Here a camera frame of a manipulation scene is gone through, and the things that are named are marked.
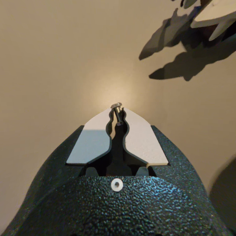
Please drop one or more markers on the metal bolt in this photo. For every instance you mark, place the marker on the metal bolt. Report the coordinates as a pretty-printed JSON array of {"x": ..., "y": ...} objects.
[{"x": 119, "y": 116}]

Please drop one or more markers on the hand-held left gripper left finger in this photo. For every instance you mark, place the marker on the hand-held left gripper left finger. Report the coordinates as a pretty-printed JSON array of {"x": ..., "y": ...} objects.
[{"x": 90, "y": 142}]

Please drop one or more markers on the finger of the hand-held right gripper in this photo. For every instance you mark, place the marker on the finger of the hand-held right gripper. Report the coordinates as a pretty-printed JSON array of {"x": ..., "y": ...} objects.
[
  {"x": 217, "y": 13},
  {"x": 226, "y": 28}
]

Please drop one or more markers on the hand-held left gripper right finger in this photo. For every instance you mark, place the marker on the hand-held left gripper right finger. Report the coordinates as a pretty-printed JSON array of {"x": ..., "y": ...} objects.
[{"x": 145, "y": 142}]

